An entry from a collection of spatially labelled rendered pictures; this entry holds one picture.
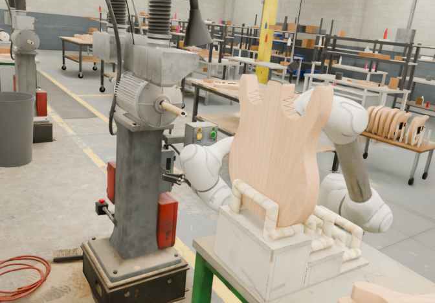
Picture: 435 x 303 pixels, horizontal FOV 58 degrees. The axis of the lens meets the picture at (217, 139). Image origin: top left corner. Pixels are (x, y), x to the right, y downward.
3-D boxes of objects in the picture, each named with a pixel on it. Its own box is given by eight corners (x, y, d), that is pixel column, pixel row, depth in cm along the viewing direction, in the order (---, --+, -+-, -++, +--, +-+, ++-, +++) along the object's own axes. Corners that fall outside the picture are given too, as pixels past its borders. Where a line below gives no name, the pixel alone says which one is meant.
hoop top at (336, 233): (298, 216, 141) (299, 208, 140) (304, 214, 143) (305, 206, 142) (341, 244, 126) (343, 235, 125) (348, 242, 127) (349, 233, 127)
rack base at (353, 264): (281, 235, 145) (282, 232, 145) (311, 226, 154) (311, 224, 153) (340, 276, 124) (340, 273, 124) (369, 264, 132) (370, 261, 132)
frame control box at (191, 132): (162, 159, 230) (164, 116, 223) (193, 155, 242) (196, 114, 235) (182, 173, 211) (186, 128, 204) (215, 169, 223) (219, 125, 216)
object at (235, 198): (226, 210, 122) (230, 182, 119) (235, 208, 124) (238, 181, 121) (233, 215, 120) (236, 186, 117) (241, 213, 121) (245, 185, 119)
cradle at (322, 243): (300, 250, 119) (301, 241, 118) (325, 241, 125) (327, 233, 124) (308, 256, 116) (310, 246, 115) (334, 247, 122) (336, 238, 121)
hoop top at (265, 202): (229, 188, 120) (231, 178, 119) (238, 186, 122) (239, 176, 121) (271, 217, 104) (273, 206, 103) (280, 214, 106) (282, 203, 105)
